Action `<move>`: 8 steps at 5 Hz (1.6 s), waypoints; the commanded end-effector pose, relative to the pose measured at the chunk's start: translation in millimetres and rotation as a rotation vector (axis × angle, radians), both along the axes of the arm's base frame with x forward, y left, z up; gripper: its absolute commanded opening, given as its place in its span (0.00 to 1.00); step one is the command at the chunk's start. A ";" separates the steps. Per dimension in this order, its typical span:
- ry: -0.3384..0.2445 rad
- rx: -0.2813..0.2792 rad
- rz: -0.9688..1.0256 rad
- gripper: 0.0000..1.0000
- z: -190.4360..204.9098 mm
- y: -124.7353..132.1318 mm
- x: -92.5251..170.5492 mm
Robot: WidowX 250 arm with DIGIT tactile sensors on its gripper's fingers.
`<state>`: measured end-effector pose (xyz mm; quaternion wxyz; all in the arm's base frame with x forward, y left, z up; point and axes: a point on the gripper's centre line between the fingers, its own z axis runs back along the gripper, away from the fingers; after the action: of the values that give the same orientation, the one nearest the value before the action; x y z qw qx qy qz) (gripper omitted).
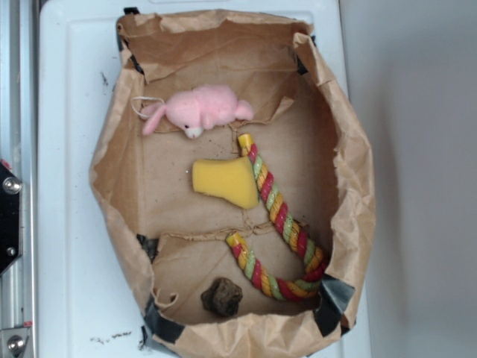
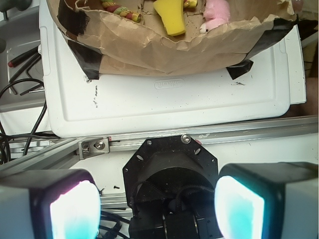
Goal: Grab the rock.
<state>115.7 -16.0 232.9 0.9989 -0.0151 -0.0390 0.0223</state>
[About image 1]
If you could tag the black metal bracket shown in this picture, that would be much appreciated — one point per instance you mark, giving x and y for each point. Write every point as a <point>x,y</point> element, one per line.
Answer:
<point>11,188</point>

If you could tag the yellow sponge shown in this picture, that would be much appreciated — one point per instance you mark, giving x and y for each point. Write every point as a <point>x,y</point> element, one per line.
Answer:
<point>231,180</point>

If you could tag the brown paper lined box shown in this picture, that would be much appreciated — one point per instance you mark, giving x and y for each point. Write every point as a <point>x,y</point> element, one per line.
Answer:
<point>171,241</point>

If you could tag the dark brown rock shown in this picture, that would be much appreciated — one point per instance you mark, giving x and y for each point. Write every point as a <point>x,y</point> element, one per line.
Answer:
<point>222,297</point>

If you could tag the multicolour twisted rope toy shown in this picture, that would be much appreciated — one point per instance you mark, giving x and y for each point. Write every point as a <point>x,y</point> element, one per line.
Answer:
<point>291,231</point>

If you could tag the pink plush bunny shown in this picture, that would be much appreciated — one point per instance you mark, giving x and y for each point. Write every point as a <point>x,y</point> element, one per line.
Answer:
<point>193,111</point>

